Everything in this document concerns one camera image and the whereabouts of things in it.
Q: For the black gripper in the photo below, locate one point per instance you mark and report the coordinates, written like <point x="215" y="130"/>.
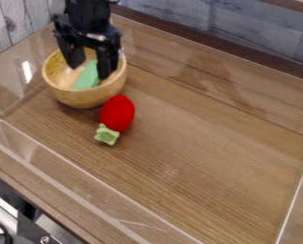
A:
<point x="84" y="25"/>

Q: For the green rectangular stick block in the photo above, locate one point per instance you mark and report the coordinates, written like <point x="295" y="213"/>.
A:
<point x="88" y="78"/>

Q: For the brown wooden bowl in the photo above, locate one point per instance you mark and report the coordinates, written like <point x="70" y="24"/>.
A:
<point x="60" y="76"/>

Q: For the red plush strawberry toy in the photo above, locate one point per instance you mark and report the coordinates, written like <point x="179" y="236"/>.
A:
<point x="115" y="119"/>

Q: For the black clamp under table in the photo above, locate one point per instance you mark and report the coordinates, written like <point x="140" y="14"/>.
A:
<point x="28" y="228"/>

